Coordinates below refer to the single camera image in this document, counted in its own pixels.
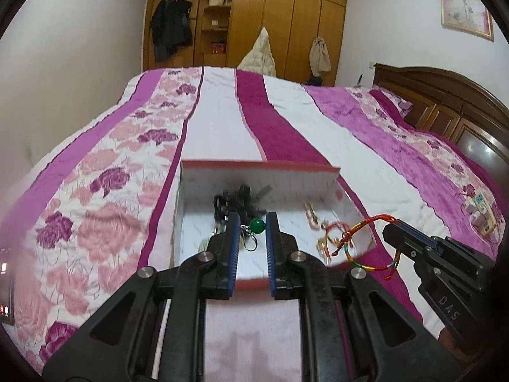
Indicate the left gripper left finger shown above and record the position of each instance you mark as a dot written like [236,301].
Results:
[220,279]

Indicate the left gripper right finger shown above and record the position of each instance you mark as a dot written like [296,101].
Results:
[284,282]

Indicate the green bead keychain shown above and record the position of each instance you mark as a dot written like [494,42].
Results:
[250,233]

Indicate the black feather hair accessory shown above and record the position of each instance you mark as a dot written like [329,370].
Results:
[241,202]

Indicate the person's right hand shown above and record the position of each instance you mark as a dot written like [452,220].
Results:
[464,356]

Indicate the red white cardboard box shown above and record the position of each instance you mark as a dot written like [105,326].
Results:
[312,202]

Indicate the pink floral bedspread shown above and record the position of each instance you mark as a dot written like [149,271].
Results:
[135,187]

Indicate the wooden headboard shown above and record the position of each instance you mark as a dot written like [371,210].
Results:
[455,107]

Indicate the pink pillow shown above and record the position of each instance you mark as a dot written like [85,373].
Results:
[391,101]

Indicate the beige hanging bag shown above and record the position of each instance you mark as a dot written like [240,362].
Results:
[319,58]

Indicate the cream quilted jacket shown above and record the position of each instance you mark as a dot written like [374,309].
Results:
[260,58]

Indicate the black hanging coat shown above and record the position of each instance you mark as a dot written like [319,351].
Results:
[171,28]

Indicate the wooden wardrobe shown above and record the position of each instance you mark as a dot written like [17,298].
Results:
[224,31]

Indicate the framed wedding photo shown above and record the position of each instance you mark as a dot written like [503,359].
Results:
[468,16]

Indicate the gold chain jewelry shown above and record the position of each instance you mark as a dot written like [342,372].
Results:
[312,217]

